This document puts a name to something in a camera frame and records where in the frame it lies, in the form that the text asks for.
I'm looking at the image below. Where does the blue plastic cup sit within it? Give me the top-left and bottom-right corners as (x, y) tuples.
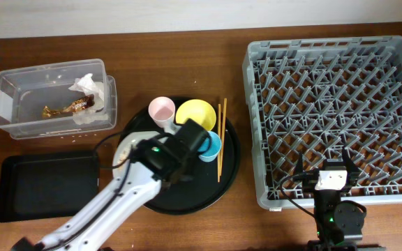
(198, 131), (222, 162)

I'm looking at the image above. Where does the pink plastic cup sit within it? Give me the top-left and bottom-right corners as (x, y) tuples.
(148, 96), (176, 128)

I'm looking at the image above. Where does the grey round plate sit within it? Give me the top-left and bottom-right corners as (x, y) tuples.
(112, 131), (161, 183)

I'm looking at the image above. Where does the gold brown snack wrapper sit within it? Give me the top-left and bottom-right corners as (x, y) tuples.
(42, 94), (95, 119)

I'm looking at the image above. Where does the white napkin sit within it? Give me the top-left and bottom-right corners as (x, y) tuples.
(68, 73), (108, 125)

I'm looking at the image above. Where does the peanut shells and rice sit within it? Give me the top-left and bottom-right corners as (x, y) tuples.
(118, 146), (131, 165)

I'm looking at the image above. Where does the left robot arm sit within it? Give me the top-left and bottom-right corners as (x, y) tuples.
(12, 119), (212, 250)

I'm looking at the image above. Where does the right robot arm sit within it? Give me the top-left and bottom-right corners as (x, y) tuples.
(293, 150), (386, 250)

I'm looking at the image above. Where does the grey dishwasher rack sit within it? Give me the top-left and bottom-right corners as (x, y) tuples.
(242, 36), (402, 211)

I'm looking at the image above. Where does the clear plastic waste bin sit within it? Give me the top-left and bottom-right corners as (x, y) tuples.
(0, 59), (117, 139)

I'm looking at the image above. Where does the yellow plastic bowl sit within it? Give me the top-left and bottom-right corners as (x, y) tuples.
(175, 99), (217, 131)

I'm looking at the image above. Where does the round black serving tray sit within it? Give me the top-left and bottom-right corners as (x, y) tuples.
(117, 96), (241, 215)

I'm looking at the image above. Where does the black rectangular tray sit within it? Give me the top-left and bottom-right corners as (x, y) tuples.
(0, 151), (100, 222)

